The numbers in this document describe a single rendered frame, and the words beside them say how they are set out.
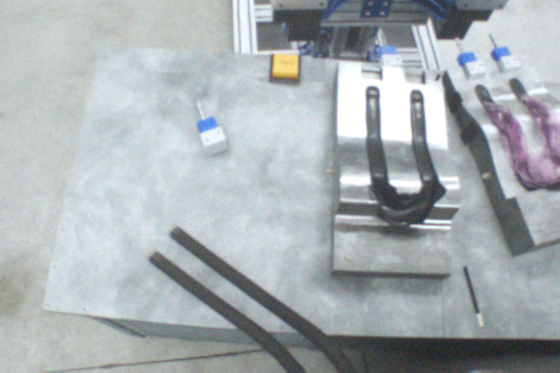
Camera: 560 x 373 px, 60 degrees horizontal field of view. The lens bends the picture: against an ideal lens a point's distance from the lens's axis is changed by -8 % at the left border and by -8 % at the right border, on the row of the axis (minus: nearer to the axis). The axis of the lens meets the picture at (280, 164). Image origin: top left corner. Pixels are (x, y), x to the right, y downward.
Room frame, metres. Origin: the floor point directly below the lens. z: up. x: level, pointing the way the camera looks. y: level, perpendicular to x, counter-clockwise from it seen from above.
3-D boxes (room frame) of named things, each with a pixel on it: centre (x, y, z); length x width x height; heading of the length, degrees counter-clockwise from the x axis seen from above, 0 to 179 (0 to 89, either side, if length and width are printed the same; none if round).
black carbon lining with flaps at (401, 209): (0.52, -0.26, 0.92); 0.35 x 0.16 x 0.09; 2
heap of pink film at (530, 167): (0.61, -0.60, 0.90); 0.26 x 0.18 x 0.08; 20
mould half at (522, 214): (0.61, -0.61, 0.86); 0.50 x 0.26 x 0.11; 20
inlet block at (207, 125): (0.57, 0.18, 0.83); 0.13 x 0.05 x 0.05; 28
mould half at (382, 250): (0.51, -0.25, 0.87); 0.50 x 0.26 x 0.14; 2
